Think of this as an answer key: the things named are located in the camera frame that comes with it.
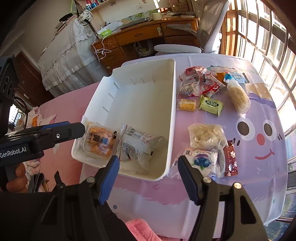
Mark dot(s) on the orange biscuit snack pack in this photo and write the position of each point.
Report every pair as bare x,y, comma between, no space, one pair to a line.
98,141

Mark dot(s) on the white plastic storage bin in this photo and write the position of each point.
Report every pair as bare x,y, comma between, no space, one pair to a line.
141,95

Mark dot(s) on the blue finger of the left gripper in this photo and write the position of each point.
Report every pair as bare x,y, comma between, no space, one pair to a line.
53,125

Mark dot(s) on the cartoon purple tablecloth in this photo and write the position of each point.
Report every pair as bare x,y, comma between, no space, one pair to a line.
255,156

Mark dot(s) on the orange white oat bar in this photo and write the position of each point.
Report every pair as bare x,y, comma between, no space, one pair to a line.
223,74

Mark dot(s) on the white mug on desk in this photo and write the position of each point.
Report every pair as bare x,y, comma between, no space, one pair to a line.
156,16

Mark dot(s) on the person's left hand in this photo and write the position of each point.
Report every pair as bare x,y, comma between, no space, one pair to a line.
19,183

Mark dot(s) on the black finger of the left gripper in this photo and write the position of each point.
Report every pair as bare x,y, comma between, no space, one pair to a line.
68,132

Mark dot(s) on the metal window security grille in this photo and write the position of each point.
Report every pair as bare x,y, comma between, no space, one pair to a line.
253,31

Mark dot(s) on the red clear snack bag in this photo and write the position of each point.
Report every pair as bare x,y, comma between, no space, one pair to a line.
192,81

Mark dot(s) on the pink bed blanket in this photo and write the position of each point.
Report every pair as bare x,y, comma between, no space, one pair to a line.
69,109

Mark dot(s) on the clear bag flaky pastry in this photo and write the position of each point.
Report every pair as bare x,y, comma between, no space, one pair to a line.
207,136

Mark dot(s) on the green tissue box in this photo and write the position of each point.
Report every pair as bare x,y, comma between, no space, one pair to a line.
104,33

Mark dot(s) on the wall bookshelf with books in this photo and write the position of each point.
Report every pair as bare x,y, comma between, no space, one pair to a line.
101,5

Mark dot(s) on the black keyboard on desk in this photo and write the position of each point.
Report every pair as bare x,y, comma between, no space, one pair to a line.
133,23

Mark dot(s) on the wooden desk with drawers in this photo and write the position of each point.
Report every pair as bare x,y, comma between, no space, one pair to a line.
119,47

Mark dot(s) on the white lace covered furniture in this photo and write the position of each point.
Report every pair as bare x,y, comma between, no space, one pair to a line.
69,63

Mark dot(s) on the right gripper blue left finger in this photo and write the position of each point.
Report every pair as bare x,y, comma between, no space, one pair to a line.
106,179

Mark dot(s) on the dark red snack bar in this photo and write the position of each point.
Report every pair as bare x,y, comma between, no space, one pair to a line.
230,159

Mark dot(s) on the green pastry packet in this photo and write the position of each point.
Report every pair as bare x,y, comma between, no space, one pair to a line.
211,105

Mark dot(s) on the red white Cookie packet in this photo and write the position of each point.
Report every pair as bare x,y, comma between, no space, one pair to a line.
211,86

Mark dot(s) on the blueberry bread package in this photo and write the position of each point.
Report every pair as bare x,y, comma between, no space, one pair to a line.
210,163

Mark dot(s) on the grey mesh office chair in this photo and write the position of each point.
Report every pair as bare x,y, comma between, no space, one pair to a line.
208,32

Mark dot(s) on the small yellow cake packet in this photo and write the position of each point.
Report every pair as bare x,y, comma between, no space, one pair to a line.
187,105

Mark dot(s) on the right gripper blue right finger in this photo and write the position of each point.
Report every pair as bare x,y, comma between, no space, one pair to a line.
192,180

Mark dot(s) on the white printed snack bag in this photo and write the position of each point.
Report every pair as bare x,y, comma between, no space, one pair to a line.
137,146

